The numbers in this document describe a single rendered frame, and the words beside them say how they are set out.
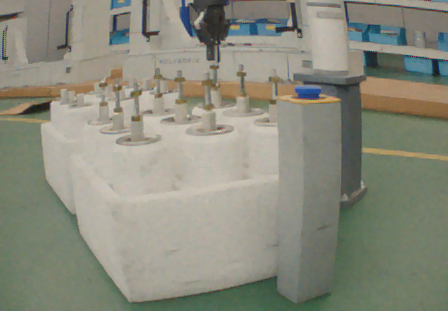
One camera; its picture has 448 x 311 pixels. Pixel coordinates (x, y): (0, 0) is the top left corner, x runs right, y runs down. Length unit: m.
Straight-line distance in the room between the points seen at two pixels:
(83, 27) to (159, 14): 0.73
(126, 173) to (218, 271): 0.21
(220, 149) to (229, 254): 0.16
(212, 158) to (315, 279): 0.26
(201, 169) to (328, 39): 0.54
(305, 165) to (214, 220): 0.18
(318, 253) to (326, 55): 0.60
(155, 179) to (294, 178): 0.20
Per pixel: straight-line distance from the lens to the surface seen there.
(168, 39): 3.81
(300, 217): 0.85
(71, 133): 1.44
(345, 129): 1.36
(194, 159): 0.95
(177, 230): 0.91
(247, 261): 0.98
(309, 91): 0.83
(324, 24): 1.36
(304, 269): 0.88
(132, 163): 0.90
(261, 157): 1.00
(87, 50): 4.34
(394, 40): 5.64
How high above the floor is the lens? 0.43
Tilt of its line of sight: 11 degrees down
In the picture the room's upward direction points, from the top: 3 degrees counter-clockwise
